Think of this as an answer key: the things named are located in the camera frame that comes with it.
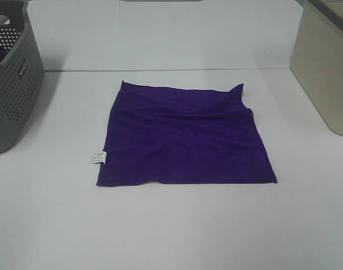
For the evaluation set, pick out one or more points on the purple microfiber towel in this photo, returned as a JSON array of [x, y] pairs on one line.
[[182, 136]]

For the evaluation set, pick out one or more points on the grey perforated plastic basket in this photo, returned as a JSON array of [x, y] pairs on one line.
[[21, 71]]

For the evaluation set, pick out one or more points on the beige plastic bin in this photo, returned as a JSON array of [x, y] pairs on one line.
[[317, 59]]

